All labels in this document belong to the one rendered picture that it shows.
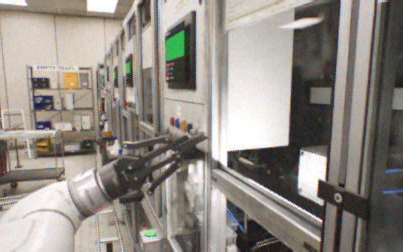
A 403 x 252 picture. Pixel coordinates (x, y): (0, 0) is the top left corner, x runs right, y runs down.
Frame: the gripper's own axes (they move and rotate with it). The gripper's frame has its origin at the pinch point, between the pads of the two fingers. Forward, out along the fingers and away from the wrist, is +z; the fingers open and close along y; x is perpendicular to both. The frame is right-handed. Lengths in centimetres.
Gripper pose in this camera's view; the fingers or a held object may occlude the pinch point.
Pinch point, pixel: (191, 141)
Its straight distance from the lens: 63.0
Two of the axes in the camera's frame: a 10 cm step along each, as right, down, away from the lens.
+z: 8.9, -4.4, 1.3
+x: -1.9, -0.9, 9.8
